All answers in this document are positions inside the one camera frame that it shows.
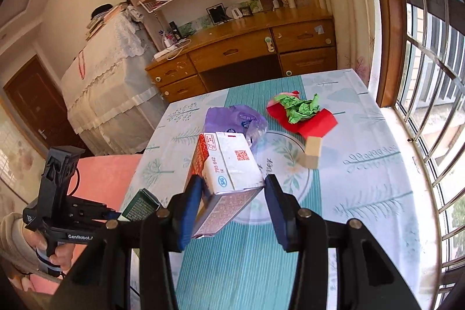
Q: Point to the red paper sheet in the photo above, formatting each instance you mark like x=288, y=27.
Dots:
x=319, y=121

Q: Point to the wooden desk with drawers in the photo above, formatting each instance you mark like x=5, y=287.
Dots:
x=232, y=52

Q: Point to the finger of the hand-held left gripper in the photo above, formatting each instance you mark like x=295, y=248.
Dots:
x=98, y=209

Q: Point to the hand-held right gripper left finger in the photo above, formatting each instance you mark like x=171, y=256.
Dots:
x=190, y=213

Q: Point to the metal window bars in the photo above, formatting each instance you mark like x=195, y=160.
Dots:
x=436, y=77

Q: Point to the white and red carton box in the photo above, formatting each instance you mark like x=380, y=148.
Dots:
x=229, y=164

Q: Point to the beige foam block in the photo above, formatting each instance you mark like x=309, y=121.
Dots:
x=312, y=154

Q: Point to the white stand ornament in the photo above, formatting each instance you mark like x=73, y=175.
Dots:
x=234, y=12

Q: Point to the white power strip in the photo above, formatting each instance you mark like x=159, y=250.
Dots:
x=169, y=51

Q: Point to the person's left hand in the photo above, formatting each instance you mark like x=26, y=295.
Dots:
x=63, y=257

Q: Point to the crumpled green paper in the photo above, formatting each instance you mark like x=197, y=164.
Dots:
x=299, y=110

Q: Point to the wooden window frame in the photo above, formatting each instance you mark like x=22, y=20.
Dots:
x=388, y=23

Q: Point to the lace-covered cabinet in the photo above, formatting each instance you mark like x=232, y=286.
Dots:
x=109, y=85

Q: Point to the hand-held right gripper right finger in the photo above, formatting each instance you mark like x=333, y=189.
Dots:
x=278, y=213

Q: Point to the leaf printed tablecloth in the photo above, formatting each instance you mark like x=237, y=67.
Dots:
x=363, y=186

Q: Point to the pile of books on cabinet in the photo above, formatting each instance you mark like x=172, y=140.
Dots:
x=105, y=19

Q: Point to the brown wooden door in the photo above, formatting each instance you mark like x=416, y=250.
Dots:
x=32, y=103

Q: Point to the black photo frame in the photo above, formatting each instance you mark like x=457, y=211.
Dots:
x=217, y=14

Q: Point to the green leaf picture card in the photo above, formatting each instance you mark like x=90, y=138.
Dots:
x=256, y=6

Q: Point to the purple plastic bag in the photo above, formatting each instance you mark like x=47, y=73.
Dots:
x=232, y=119

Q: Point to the pink cushioned bench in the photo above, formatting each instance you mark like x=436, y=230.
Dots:
x=105, y=175

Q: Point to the dark green small box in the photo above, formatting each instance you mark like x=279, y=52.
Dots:
x=140, y=204

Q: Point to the white and green drawer hook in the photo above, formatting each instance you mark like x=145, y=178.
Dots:
x=269, y=45

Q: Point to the black bottle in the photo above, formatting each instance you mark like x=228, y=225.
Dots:
x=174, y=31

